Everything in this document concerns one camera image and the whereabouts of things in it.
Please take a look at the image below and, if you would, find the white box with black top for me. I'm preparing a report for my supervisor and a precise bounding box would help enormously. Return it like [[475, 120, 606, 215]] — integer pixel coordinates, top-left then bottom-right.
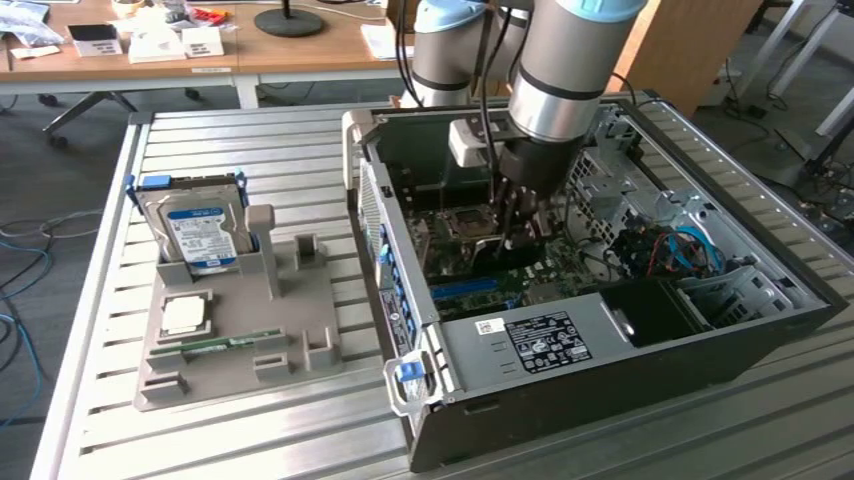
[[68, 23, 124, 57]]

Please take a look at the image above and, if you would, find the black round lamp base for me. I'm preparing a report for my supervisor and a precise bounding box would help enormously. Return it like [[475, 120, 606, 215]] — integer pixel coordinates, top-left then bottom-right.
[[252, 0, 327, 39]]

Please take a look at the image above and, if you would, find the grey floor cable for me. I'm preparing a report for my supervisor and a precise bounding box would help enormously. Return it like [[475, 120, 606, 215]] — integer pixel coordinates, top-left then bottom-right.
[[0, 209, 106, 241]]

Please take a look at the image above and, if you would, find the white labelled box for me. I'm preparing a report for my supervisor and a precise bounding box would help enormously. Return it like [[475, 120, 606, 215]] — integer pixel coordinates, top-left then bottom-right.
[[180, 27, 224, 59]]

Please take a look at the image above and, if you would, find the silver CPU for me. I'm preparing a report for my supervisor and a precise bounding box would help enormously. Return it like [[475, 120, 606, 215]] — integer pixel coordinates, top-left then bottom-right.
[[159, 297, 212, 335]]

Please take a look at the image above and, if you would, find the black drive box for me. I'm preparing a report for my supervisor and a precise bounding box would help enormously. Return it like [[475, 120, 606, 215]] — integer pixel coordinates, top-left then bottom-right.
[[599, 279, 713, 349]]

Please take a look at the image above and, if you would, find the silver disk bay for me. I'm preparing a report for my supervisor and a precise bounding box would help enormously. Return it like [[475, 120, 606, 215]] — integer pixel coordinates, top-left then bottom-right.
[[679, 264, 802, 326]]

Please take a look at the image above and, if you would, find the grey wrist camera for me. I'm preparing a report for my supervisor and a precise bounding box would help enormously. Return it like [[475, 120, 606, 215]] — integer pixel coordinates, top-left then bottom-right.
[[447, 118, 509, 169]]

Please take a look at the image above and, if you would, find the white paper stack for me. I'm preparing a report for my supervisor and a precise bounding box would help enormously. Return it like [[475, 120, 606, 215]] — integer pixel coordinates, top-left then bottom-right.
[[359, 22, 415, 61]]

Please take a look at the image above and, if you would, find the red wire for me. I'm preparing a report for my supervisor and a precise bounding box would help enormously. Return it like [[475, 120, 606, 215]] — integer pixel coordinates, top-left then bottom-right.
[[650, 232, 682, 276]]

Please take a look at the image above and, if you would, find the blue wire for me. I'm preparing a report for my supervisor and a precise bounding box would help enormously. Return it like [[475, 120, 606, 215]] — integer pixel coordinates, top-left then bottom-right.
[[666, 227, 726, 276]]

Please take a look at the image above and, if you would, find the black open PC case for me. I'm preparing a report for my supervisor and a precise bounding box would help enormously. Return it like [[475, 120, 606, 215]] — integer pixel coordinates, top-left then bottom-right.
[[340, 97, 853, 474]]

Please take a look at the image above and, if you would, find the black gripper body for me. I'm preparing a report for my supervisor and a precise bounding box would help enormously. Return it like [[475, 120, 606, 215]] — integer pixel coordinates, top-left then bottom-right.
[[501, 130, 586, 197]]

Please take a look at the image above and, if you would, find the hard disk with blue caddy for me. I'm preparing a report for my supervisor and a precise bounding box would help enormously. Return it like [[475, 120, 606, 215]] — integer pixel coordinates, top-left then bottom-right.
[[123, 169, 260, 276]]

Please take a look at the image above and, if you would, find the clear plastic bag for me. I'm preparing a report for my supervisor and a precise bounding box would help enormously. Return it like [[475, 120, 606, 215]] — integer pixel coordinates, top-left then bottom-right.
[[0, 0, 66, 46]]

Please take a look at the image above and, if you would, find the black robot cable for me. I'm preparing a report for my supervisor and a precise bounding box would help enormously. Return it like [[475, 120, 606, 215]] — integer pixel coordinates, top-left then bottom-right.
[[396, 0, 501, 204]]

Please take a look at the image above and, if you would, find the grey printed parts rack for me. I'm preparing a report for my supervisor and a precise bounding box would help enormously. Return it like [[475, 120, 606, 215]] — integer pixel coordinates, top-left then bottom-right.
[[132, 203, 347, 412]]

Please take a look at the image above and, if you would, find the white paper tag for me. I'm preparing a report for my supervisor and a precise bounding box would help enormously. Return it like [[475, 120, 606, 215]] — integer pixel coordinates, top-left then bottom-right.
[[10, 44, 62, 60]]

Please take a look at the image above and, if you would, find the wooden desk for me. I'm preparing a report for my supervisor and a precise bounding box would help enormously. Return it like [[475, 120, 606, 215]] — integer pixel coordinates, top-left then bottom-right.
[[0, 0, 242, 96], [236, 0, 522, 109]]

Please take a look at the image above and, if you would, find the perforated metal disk bay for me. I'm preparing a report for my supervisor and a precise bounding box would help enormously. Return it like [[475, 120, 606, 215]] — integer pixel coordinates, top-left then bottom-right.
[[566, 144, 669, 241]]

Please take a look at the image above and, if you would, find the blue expansion slot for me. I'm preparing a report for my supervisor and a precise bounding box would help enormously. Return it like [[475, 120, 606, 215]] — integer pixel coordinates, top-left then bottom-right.
[[430, 278, 501, 301]]

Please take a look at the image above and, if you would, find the grey power supply unit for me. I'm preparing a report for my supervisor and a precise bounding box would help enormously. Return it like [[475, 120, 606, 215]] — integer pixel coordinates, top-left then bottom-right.
[[437, 294, 633, 396]]

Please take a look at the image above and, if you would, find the blue floor cable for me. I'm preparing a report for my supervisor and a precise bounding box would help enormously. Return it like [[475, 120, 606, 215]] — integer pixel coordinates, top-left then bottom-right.
[[0, 239, 52, 426]]

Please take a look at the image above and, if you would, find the green RAM stick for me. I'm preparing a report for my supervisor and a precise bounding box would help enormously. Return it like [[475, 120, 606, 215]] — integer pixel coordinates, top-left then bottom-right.
[[150, 329, 287, 357]]

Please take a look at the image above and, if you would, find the CPU socket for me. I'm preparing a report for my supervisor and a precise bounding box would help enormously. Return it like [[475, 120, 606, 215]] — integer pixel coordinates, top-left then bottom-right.
[[437, 205, 499, 242]]

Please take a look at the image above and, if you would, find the green graphics card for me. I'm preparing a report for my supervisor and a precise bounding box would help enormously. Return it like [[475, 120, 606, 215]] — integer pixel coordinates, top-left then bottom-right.
[[466, 234, 546, 279]]

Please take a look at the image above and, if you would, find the black chair base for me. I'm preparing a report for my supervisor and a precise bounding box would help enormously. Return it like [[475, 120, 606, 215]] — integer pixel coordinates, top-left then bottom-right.
[[43, 92, 139, 146]]

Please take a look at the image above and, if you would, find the green motherboard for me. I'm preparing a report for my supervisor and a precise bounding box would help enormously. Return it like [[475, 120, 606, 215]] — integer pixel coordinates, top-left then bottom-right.
[[399, 179, 602, 321]]

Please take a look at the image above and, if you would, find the white table frame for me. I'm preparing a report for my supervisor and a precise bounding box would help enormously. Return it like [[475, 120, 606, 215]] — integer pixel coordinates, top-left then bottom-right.
[[730, 0, 854, 136]]

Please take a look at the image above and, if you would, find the white box with cup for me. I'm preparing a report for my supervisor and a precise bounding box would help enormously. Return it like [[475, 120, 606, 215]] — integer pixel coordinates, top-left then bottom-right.
[[127, 22, 187, 64]]

